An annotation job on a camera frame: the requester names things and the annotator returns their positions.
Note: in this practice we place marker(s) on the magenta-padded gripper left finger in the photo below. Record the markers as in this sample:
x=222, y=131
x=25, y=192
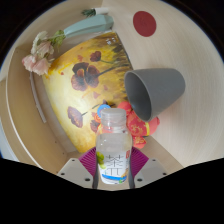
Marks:
x=77, y=171

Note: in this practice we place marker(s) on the white light bar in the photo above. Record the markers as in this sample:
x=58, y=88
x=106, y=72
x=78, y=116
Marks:
x=37, y=100

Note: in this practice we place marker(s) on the flat round red coaster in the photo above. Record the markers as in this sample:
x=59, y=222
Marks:
x=144, y=23

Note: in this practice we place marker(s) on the clear plastic drink bottle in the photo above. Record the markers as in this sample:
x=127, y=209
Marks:
x=113, y=146

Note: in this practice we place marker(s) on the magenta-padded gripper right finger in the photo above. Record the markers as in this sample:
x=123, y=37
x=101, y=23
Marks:
x=150, y=171

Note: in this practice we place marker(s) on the grey cup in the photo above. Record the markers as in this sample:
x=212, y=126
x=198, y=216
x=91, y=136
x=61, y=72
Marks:
x=160, y=88

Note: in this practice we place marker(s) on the pink flower bouquet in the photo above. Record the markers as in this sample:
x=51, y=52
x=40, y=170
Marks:
x=40, y=56

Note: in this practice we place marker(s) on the yellow poppy flower painting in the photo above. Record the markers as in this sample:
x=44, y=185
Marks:
x=66, y=100

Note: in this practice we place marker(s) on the pale teal vase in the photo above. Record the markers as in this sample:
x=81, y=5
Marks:
x=90, y=26

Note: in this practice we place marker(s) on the light wood shelf unit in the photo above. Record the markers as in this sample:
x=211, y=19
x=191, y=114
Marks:
x=20, y=110

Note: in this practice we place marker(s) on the red plush toy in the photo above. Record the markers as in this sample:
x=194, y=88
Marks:
x=140, y=128

